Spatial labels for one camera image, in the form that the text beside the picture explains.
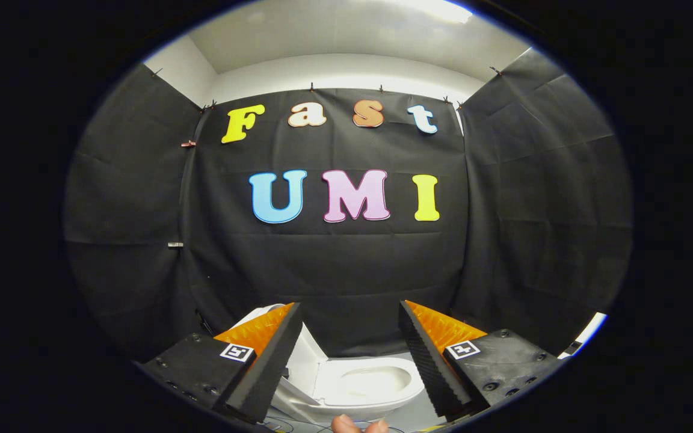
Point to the white toilet bowl with seat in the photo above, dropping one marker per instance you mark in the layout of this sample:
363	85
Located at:
376	385

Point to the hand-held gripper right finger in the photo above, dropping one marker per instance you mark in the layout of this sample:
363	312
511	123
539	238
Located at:
428	361

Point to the white panel with slots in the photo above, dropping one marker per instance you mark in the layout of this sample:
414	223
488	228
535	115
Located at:
587	334

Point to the black backdrop cloth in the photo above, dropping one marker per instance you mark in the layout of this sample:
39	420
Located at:
346	270

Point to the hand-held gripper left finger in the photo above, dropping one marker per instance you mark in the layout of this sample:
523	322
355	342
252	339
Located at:
274	361

